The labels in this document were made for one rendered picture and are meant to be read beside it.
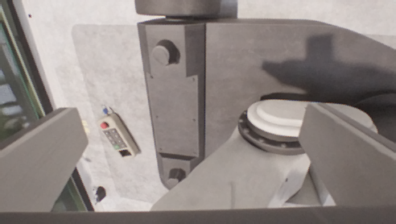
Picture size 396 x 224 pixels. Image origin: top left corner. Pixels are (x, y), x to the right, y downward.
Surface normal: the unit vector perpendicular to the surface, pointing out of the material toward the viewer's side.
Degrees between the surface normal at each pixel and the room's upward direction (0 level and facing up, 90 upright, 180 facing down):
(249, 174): 90
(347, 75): 0
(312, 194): 90
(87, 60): 0
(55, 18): 0
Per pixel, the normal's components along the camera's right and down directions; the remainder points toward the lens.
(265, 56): -0.18, 0.48
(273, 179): -0.01, -0.87
